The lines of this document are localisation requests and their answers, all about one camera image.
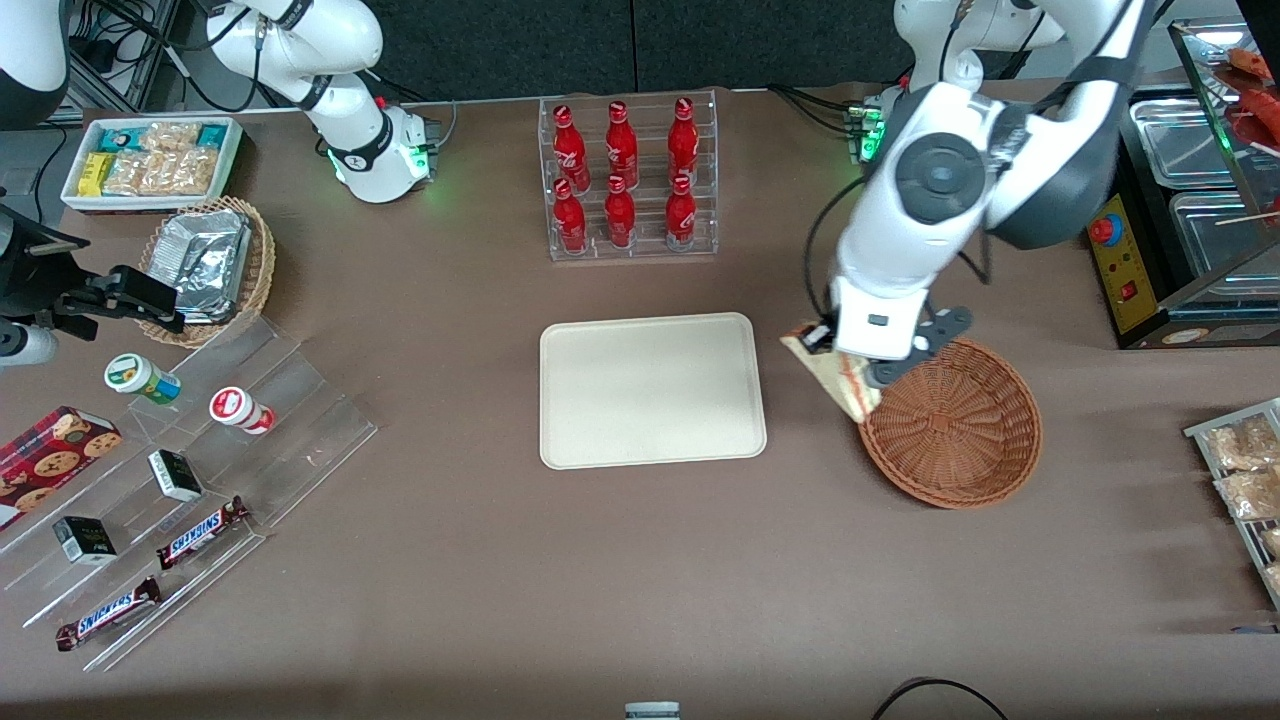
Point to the snickers chocolate bar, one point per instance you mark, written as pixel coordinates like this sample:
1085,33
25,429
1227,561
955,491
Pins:
200,533
105,615

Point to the small black box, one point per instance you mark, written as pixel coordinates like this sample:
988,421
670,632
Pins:
85,540
175,475

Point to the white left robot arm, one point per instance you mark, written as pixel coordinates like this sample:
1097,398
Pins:
900,250

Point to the steel food pan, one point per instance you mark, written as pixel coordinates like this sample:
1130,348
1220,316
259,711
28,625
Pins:
1220,250
1185,140

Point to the red lid yogurt cup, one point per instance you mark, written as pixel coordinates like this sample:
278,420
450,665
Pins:
235,408

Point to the cream plastic tray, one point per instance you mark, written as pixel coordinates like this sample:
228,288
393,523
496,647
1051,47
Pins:
650,390

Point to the red sausage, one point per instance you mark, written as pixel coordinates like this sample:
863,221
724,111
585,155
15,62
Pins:
1262,108
1255,62

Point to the red cola bottle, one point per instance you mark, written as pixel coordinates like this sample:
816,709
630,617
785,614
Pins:
681,218
570,222
620,218
621,145
570,150
683,140

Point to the triangular sandwich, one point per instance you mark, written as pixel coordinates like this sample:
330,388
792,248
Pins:
845,385

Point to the clear acrylic stepped stand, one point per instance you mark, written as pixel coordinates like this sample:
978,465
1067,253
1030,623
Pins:
300,420

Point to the teal snack packet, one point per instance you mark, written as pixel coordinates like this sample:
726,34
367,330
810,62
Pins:
120,140
212,136

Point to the clear acrylic bottle rack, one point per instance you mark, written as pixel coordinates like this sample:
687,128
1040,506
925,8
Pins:
645,250

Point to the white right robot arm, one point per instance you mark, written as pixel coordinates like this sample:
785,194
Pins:
340,40

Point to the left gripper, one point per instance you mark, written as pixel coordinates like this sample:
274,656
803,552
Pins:
818,338

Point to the small grey device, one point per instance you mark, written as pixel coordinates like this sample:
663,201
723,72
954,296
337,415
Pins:
652,711

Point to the green lid yogurt cup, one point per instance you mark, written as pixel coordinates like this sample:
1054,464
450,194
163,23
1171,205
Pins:
135,375

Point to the large brown wicker basket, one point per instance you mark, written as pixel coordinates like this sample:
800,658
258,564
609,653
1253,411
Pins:
960,440

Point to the clear pastry packet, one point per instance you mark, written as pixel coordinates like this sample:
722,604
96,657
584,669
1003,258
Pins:
1250,495
1240,445
1274,578
1272,542

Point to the aluminium frame rack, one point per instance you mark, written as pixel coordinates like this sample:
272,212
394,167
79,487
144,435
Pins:
130,50

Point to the yellow snack bar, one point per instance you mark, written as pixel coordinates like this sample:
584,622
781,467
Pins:
95,175

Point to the white snack bin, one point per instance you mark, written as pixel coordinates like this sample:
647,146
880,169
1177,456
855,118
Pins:
232,150

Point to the black hot food display case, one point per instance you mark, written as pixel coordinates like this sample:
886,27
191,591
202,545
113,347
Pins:
1112,270

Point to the clear cracker packet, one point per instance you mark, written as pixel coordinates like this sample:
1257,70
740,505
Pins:
170,137
130,173
188,172

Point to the red cookie box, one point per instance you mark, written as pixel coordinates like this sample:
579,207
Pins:
50,460

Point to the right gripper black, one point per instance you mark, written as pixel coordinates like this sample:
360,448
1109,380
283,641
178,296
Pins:
38,282

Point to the silver foil package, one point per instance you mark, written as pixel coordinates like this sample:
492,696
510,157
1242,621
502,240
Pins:
205,260

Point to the small tan wicker basket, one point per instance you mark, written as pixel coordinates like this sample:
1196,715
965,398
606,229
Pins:
262,265

